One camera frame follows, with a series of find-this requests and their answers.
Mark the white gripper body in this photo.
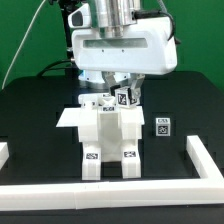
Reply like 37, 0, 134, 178
71, 15, 179, 76

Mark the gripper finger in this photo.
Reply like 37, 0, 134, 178
131, 74, 145, 99
103, 72, 120, 95

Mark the white tagged cube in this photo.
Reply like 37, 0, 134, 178
156, 118, 171, 136
115, 86, 138, 108

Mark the white chair back frame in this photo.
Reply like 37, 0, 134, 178
78, 93, 144, 142

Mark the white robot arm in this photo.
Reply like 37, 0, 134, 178
69, 0, 177, 101

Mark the white L-shaped border fence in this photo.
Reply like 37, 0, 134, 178
0, 135, 224, 211

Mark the white part at left edge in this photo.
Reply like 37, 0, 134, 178
0, 142, 9, 169

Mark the black cable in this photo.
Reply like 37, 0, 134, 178
35, 59, 76, 78

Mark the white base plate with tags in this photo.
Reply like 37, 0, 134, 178
57, 107, 144, 127

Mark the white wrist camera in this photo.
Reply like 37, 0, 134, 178
68, 3, 92, 29

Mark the black camera stand pole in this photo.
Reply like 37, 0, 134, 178
48, 0, 81, 58

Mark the white cable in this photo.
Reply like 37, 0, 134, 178
1, 0, 48, 90

